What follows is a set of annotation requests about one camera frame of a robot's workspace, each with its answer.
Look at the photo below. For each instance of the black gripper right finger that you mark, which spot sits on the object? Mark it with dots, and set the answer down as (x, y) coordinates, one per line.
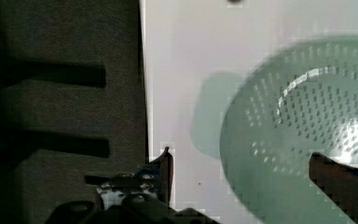
(339, 182)

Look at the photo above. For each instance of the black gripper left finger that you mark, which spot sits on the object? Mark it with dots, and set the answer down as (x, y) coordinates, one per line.
(153, 179)

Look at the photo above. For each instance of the green plastic strainer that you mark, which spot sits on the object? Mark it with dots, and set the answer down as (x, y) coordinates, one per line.
(265, 127)

